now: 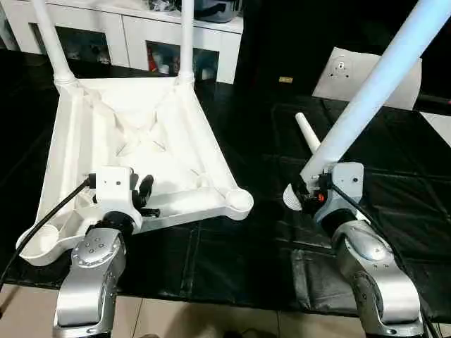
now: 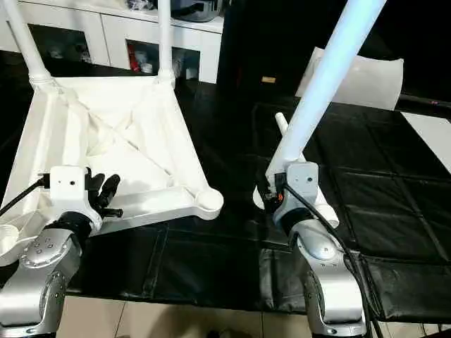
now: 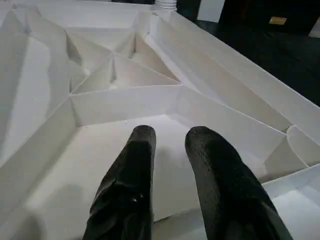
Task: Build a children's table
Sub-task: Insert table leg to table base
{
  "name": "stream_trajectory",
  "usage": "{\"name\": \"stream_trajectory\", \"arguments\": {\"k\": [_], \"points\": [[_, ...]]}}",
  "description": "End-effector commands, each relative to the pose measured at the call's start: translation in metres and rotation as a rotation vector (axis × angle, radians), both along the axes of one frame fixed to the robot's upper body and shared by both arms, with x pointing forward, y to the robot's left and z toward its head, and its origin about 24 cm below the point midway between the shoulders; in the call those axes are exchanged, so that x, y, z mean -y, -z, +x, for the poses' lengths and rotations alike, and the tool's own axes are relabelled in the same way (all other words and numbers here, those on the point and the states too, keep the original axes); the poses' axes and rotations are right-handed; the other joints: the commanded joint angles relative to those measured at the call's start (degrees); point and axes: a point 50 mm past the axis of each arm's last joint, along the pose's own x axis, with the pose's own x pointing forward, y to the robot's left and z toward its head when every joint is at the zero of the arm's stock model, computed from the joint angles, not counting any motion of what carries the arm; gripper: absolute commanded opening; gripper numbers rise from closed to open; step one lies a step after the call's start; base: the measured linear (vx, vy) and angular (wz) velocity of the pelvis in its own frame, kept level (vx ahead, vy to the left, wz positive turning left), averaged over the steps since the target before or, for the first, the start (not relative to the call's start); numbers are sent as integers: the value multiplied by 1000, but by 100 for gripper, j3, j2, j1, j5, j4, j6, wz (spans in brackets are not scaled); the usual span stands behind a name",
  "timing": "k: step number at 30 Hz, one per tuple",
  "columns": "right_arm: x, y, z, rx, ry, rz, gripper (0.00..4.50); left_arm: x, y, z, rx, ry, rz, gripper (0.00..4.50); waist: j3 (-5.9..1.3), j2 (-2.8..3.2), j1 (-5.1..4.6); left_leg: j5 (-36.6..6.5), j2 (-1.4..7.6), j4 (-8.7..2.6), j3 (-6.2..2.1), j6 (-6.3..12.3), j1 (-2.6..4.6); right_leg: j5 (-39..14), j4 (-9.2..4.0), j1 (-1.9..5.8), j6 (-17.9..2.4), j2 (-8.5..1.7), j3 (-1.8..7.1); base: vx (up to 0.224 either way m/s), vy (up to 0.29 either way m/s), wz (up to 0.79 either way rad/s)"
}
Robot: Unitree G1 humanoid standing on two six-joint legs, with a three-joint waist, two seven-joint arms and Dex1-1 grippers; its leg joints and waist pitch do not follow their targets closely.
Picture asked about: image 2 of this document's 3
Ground white plastic table leg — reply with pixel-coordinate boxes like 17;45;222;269
273;111;341;230
3;0;55;87
156;0;177;85
252;0;388;212

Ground black work mat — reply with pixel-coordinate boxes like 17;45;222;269
0;49;451;326

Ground black robot foot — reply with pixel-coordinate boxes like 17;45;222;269
207;328;245;338

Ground black cabinet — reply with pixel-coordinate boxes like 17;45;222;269
216;0;451;106

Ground white flat panel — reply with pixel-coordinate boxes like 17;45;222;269
295;46;406;112

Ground white glass-door cabinet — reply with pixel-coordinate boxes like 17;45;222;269
0;0;226;85

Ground white sheet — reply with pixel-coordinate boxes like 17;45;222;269
401;111;451;175

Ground clear small items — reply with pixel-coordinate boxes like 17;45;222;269
125;0;159;12

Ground grey bag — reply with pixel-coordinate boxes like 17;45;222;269
171;0;226;23

